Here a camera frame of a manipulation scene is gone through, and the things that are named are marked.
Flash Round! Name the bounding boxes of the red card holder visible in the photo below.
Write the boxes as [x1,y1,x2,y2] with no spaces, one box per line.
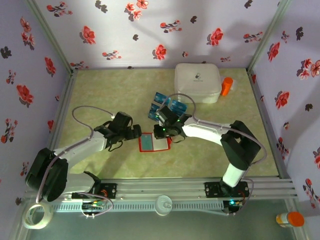
[138,131,173,153]

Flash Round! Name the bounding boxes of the group of blue packets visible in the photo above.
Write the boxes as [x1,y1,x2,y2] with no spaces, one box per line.
[146,91,189,121]

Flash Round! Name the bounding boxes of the white plastic container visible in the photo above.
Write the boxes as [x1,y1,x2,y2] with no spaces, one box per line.
[174,62,223,105]

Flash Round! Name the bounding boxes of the orange cylindrical bottle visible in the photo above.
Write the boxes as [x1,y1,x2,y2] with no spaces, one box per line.
[219,76,234,97]

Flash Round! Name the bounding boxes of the small green controller board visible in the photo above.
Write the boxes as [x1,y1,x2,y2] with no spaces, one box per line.
[82,199,106,212]
[223,199,245,216]

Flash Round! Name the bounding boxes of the clear round plastic lid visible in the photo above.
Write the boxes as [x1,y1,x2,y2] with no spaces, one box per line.
[154,195,173,216]

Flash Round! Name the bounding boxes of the clear adhesive tape roll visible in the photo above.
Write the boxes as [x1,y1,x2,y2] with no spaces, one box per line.
[22,201,55,230]

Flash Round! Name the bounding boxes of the orange lid pill bottle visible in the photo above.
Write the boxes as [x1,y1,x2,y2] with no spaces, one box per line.
[275,211,305,229]

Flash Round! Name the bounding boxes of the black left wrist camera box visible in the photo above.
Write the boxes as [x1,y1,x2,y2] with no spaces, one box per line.
[110,111,134,131]

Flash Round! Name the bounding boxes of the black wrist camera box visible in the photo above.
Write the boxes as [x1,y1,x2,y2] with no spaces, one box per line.
[110,111,134,131]
[155,104,179,126]

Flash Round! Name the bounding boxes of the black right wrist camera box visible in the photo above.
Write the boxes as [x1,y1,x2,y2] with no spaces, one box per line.
[155,104,179,126]

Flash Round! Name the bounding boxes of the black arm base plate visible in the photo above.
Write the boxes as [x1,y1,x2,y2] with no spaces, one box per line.
[71,183,118,200]
[204,181,250,200]

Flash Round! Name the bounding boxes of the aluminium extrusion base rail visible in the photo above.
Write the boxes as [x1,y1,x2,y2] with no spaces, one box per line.
[24,177,298,201]

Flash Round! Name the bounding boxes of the aluminium side frame rail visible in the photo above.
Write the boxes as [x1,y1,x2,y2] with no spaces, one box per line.
[246,70,293,179]
[37,69,79,182]

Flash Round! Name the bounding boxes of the white slotted cable duct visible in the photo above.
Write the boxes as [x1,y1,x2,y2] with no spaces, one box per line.
[53,201,225,213]

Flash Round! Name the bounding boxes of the aluminium corner frame post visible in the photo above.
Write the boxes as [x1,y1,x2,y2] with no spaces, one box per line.
[246,0,293,73]
[24,0,78,76]

